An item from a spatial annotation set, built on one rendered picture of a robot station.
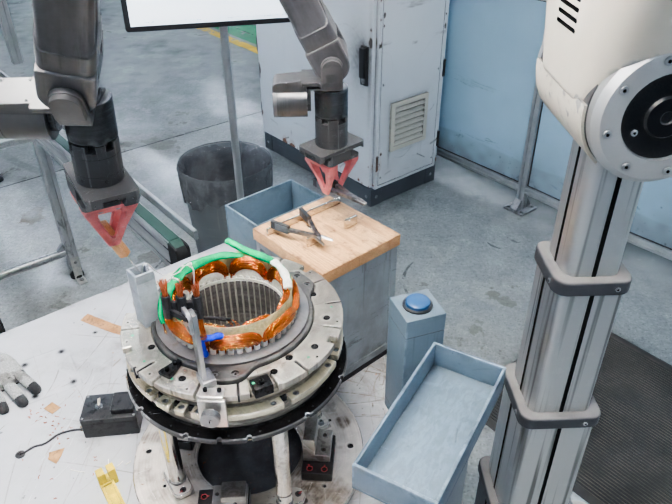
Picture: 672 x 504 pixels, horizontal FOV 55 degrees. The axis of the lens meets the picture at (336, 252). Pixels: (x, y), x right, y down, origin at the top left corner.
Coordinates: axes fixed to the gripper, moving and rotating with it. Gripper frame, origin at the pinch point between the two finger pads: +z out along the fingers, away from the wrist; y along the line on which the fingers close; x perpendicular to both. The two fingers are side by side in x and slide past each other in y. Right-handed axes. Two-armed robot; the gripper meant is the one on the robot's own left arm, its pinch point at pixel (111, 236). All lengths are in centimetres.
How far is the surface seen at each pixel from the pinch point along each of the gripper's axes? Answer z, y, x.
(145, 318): 13.0, 3.1, 1.9
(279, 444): 26.6, 22.4, 13.0
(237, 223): 21.9, -23.7, 28.9
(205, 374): 11.1, 18.4, 4.4
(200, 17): 5, -92, 52
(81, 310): 51, -47, 0
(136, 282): 6.6, 2.5, 1.6
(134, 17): 5, -98, 36
